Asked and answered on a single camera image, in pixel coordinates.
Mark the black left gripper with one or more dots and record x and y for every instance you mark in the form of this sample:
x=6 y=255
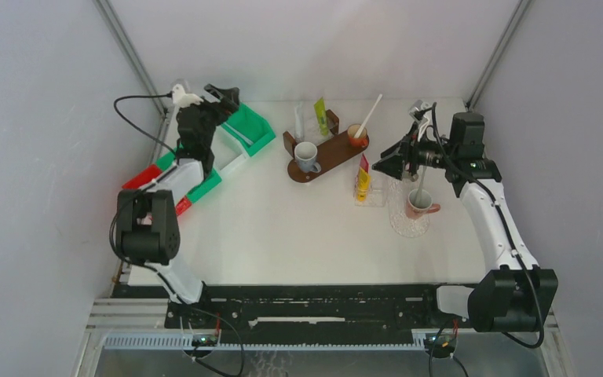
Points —
x=228 y=103

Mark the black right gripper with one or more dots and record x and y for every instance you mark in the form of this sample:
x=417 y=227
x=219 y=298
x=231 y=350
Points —
x=396 y=158

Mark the pink toothpaste tube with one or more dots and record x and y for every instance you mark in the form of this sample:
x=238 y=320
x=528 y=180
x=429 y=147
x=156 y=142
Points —
x=364 y=164

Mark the yellow toothpaste tube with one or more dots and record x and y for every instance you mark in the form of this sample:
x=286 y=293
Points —
x=363 y=180

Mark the light blue toothbrush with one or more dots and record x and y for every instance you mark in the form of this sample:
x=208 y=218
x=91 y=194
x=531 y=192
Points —
x=244 y=138

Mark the brown ceramic cup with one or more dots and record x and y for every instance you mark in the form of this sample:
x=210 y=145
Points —
x=361 y=142

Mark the pink printed white mug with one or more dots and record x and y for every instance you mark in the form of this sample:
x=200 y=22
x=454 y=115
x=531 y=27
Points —
x=428 y=206

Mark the grey handled white mug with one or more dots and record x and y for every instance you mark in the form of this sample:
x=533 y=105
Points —
x=305 y=155

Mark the green toothpaste tube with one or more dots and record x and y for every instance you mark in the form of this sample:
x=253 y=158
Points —
x=321 y=116

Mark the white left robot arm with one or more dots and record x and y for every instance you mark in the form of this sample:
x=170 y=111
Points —
x=144 y=231

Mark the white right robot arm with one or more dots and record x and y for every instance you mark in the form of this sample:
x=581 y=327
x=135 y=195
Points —
x=516 y=293

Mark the green toothbrush bin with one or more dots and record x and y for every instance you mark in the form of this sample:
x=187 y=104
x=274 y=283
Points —
x=252 y=125

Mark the white toothpaste bin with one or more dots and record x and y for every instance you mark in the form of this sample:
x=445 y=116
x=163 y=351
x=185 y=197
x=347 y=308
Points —
x=229 y=154

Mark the brown oval wooden tray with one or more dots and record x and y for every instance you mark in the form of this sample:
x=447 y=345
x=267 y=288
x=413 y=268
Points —
x=331 y=153

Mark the clear oval acrylic plate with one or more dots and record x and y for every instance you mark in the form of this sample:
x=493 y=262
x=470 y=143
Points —
x=401 y=193

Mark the clear rectangular acrylic plate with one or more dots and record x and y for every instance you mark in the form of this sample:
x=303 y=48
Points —
x=378 y=192

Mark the green bin with rack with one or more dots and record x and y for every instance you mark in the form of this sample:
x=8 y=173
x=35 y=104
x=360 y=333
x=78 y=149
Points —
x=205 y=184

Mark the red cup bin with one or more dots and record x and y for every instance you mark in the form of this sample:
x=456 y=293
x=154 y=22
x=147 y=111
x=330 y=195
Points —
x=146 y=176

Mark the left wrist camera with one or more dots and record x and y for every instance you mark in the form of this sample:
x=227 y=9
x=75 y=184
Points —
x=182 y=96

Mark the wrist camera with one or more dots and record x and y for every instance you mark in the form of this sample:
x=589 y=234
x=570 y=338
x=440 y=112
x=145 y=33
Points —
x=420 y=111
x=182 y=96

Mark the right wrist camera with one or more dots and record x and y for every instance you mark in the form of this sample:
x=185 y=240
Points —
x=420 y=111

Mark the aluminium frame post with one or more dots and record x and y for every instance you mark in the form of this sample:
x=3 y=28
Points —
x=120 y=35

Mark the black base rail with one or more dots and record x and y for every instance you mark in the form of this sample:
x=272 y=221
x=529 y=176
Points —
x=312 y=315

